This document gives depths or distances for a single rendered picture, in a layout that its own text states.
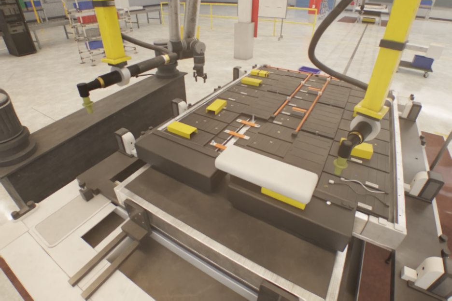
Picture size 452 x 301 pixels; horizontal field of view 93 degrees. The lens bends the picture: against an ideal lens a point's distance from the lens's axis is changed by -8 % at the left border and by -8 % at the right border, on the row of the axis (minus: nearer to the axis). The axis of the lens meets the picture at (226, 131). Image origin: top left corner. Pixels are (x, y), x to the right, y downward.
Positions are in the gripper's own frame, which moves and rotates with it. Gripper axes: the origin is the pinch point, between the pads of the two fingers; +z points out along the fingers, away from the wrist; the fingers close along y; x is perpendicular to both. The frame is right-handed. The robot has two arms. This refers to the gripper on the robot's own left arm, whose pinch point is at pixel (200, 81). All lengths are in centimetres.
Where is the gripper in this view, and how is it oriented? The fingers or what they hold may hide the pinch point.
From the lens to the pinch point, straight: 236.9
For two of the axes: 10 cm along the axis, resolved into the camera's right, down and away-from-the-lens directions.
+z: 0.0, 8.4, 5.4
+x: -4.3, 4.9, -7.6
